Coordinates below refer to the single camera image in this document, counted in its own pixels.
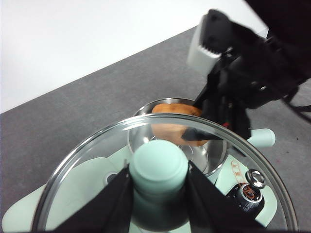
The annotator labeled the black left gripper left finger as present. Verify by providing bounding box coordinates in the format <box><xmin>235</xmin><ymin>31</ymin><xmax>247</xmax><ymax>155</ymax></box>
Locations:
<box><xmin>54</xmin><ymin>166</ymin><xmax>134</xmax><ymax>233</ymax></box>

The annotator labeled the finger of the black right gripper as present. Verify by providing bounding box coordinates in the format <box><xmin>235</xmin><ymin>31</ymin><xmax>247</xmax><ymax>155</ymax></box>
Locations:
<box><xmin>181</xmin><ymin>97</ymin><xmax>252</xmax><ymax>142</ymax></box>
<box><xmin>191</xmin><ymin>75</ymin><xmax>216</xmax><ymax>109</ymax></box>

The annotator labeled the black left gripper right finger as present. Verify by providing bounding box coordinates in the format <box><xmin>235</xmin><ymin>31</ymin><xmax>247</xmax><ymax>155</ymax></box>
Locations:
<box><xmin>186</xmin><ymin>160</ymin><xmax>268</xmax><ymax>233</ymax></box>

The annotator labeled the brown potato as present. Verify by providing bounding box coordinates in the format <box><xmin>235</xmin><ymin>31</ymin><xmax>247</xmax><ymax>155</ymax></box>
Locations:
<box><xmin>151</xmin><ymin>103</ymin><xmax>210</xmax><ymax>147</ymax></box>

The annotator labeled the glass lid with green knob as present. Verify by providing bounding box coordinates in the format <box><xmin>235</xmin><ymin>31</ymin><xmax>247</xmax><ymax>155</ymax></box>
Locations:
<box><xmin>32</xmin><ymin>113</ymin><xmax>299</xmax><ymax>233</ymax></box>

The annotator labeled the green breakfast machine base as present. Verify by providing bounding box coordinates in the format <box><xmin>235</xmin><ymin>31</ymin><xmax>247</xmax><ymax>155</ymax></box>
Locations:
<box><xmin>1</xmin><ymin>145</ymin><xmax>278</xmax><ymax>233</ymax></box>

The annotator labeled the green pot with side handle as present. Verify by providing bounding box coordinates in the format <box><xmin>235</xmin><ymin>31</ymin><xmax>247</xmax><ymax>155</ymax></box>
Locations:
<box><xmin>126</xmin><ymin>97</ymin><xmax>277</xmax><ymax>182</ymax></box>

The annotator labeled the green griddle cover, chrome handle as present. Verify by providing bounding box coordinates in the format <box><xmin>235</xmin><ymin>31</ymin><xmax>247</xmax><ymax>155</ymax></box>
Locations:
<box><xmin>46</xmin><ymin>156</ymin><xmax>122</xmax><ymax>229</ymax></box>

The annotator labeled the pale grey right wrist camera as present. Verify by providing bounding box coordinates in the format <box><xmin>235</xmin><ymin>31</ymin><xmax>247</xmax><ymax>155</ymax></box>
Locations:
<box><xmin>186</xmin><ymin>9</ymin><xmax>234</xmax><ymax>75</ymax></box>

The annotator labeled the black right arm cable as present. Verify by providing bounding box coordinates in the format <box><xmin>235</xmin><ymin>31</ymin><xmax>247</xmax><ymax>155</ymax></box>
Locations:
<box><xmin>281</xmin><ymin>84</ymin><xmax>311</xmax><ymax>119</ymax></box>

